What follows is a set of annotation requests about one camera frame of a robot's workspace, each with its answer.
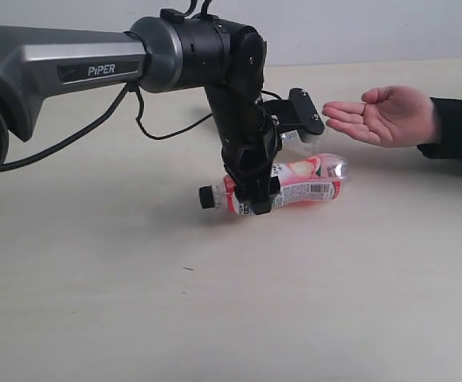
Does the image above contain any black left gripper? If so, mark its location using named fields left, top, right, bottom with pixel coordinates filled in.
left=205, top=85, right=281, bottom=215

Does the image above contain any pink bottle black cap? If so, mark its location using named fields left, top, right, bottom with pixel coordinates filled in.
left=198, top=154, right=349, bottom=216

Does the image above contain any clear bottle white blue label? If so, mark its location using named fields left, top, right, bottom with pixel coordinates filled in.
left=281, top=131, right=320, bottom=158

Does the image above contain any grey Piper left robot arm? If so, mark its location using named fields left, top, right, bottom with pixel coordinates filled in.
left=0, top=9, right=280, bottom=215

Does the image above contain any person's open hand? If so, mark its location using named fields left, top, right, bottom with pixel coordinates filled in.
left=322, top=85, right=441, bottom=148

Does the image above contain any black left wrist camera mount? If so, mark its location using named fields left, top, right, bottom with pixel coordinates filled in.
left=264, top=88, right=325, bottom=144

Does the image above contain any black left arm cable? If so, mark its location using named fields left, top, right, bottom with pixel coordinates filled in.
left=0, top=0, right=296, bottom=174

